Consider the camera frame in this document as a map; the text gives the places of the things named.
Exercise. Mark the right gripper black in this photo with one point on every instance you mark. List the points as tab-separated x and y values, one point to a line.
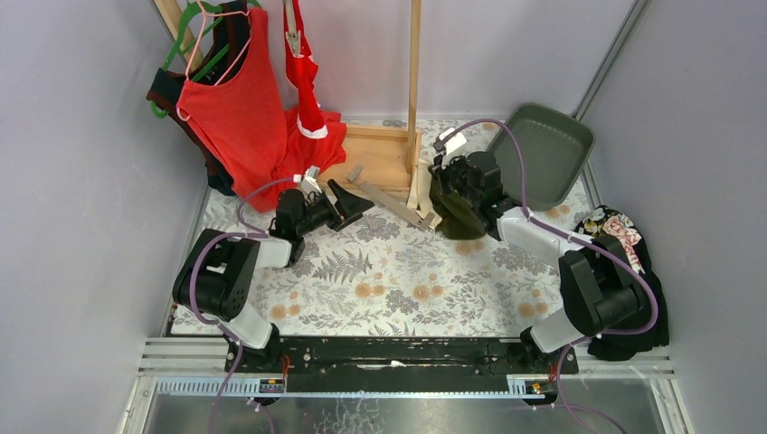
451	186

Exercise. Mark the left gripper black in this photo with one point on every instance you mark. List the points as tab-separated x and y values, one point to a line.
335	206

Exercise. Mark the olive green underwear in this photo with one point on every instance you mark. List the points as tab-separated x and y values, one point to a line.
454	217

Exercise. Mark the wooden clip hanger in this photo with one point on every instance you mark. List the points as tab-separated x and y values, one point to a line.
292	32
412	217

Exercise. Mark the red underwear with white lettering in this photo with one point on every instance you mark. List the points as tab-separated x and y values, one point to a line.
301	73

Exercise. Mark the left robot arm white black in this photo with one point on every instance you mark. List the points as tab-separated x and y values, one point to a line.
215	280

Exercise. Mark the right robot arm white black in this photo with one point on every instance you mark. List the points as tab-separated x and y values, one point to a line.
598	286

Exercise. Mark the green plastic hanger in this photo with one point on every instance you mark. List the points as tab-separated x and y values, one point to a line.
177	21

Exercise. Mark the wooden clothes rack stand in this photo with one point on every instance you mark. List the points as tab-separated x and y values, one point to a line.
385	157

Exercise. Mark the floral table cloth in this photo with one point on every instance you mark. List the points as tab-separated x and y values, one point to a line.
381	276

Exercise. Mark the red tank top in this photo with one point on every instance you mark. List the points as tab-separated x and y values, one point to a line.
242	122

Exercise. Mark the dark striped garment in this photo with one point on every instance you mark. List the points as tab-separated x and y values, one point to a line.
230	33

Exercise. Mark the black floral garment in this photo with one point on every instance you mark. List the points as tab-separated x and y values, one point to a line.
618	348

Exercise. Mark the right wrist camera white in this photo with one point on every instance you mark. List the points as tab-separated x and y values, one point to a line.
450	143

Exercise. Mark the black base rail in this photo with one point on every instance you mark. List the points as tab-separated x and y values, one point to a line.
406	364

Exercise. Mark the pink wire hanger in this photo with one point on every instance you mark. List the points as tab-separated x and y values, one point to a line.
210	68

